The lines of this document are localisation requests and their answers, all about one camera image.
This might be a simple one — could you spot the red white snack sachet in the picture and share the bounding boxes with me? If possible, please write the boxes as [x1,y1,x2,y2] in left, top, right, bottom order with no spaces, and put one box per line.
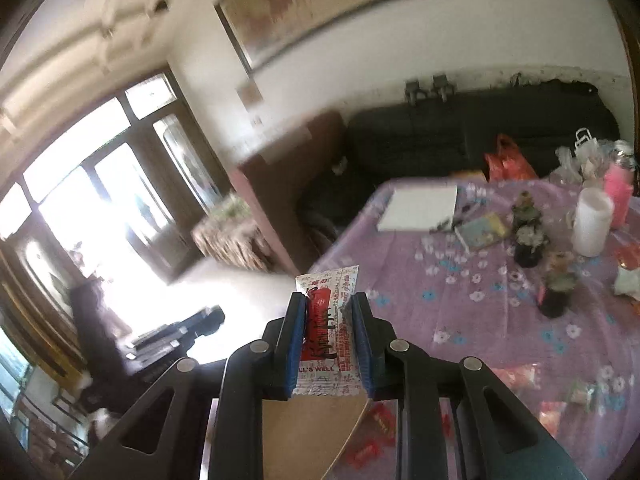
[293,266,361,396]

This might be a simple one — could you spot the cardboard box tray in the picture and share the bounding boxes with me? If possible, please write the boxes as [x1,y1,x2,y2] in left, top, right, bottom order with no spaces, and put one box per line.
[262,392,369,479]

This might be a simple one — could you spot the black pot figurine near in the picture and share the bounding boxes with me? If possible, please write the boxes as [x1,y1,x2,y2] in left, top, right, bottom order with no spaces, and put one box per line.
[537,252,578,318]

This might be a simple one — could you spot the black pot figurine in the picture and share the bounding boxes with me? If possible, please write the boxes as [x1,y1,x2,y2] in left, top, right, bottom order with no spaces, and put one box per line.
[511,191,549,269]
[537,252,578,318]

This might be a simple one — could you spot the purple floral tablecloth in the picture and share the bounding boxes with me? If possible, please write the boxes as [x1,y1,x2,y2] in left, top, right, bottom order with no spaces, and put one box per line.
[314,179,639,479]

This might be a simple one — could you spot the brown armchair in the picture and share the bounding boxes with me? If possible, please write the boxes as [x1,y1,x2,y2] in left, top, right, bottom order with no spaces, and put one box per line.
[229,110,345,275]

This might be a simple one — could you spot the black pot figurine far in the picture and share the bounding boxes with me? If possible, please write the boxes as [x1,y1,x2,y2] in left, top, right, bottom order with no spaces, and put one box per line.
[511,191,549,269]

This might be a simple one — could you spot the small colourful booklet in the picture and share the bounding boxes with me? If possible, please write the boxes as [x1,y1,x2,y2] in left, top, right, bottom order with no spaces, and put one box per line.
[454,212,509,252]

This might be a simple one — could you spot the white plastic jar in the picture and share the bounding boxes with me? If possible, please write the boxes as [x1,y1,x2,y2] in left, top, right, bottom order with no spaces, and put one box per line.
[572,188,614,258]

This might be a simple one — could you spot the white paper pad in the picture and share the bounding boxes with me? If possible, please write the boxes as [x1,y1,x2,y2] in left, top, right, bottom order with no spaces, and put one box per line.
[378,184,458,232]

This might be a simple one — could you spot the red plastic bag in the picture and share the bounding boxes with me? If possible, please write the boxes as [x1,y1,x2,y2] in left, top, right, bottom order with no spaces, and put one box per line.
[484,133,538,182]

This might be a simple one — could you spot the pink water bottle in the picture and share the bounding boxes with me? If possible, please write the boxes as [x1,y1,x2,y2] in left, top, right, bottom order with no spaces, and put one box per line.
[604,140,637,230]

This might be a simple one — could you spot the black sofa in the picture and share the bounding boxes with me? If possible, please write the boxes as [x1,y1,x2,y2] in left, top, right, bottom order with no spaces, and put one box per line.
[296,79,620,244]

